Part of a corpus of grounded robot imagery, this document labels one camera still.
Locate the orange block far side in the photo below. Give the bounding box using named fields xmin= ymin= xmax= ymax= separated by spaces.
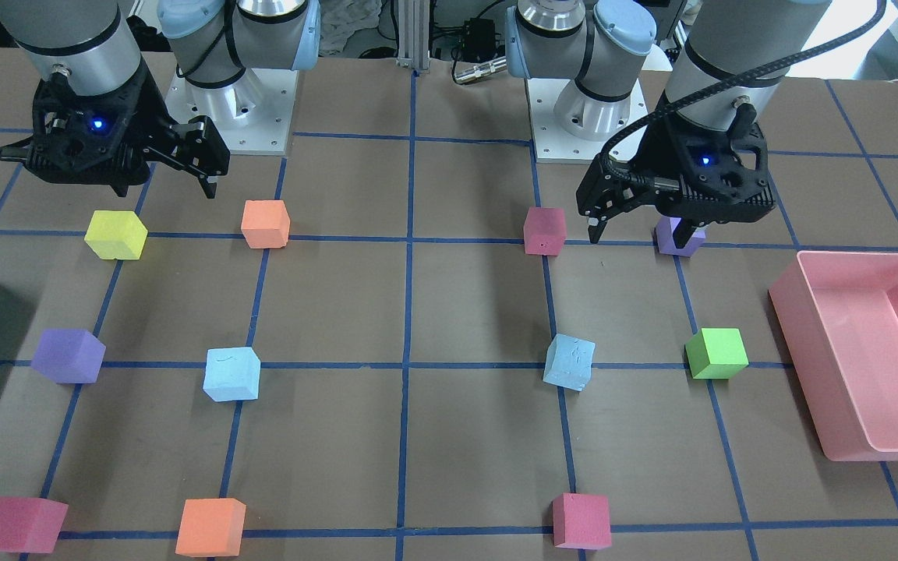
xmin=175 ymin=498 xmax=246 ymax=558

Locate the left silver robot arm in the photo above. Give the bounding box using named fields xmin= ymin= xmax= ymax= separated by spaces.
xmin=505 ymin=1 xmax=828 ymax=256

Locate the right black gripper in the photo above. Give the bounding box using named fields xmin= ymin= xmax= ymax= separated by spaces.
xmin=0 ymin=61 xmax=231 ymax=199

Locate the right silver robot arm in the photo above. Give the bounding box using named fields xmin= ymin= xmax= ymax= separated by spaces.
xmin=0 ymin=1 xmax=321 ymax=199

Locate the green foam block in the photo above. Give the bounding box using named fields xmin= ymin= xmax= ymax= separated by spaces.
xmin=685 ymin=327 xmax=749 ymax=379

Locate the aluminium frame post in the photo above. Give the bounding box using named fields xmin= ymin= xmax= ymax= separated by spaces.
xmin=390 ymin=0 xmax=431 ymax=75

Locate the orange block near base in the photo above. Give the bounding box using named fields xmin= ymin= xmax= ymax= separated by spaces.
xmin=240 ymin=199 xmax=290 ymax=249

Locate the purple block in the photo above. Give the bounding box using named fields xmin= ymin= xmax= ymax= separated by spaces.
xmin=30 ymin=328 xmax=106 ymax=384
xmin=653 ymin=216 xmax=706 ymax=258

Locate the red block far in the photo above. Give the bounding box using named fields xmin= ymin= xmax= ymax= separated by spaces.
xmin=551 ymin=492 xmax=613 ymax=551
xmin=0 ymin=496 xmax=69 ymax=554

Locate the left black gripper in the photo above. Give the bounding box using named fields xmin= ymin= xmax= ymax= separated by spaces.
xmin=577 ymin=103 xmax=776 ymax=249

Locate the pink plastic bin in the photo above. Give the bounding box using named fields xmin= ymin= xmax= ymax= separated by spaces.
xmin=769 ymin=251 xmax=898 ymax=461

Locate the magenta block near base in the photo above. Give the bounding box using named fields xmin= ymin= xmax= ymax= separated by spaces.
xmin=523 ymin=206 xmax=567 ymax=256

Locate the light blue block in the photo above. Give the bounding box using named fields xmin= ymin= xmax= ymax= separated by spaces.
xmin=543 ymin=333 xmax=596 ymax=392
xmin=202 ymin=347 xmax=261 ymax=402

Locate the black power adapter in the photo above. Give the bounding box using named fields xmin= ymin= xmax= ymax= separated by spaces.
xmin=459 ymin=18 xmax=497 ymax=62

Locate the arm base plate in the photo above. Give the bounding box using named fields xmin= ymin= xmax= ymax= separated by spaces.
xmin=526 ymin=79 xmax=649 ymax=164
xmin=165 ymin=69 xmax=302 ymax=156

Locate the yellow foam block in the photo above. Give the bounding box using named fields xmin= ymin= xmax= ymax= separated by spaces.
xmin=84 ymin=210 xmax=147 ymax=260

